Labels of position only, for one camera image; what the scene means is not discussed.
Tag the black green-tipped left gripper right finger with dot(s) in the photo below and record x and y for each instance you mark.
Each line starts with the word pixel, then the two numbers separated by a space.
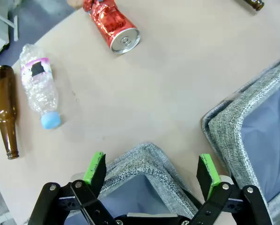
pixel 209 173

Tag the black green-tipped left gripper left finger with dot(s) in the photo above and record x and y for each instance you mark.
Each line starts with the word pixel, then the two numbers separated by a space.
pixel 94 168

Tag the crushed clear bottle blue cap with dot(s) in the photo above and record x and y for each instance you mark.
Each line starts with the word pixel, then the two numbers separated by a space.
pixel 38 86

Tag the brown glass bottle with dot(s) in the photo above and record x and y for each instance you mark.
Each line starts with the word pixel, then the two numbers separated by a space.
pixel 4 100
pixel 255 3

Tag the crushed red soda can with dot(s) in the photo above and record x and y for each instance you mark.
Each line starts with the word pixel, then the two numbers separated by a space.
pixel 112 23

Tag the grey fabric basket bottle label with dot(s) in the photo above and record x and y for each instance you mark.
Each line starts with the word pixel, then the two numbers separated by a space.
pixel 144 168

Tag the grey fabric basket plastic label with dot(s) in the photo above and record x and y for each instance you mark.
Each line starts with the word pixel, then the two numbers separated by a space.
pixel 231 122

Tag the person's right hand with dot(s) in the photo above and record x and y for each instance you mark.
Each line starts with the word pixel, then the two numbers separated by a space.
pixel 75 3

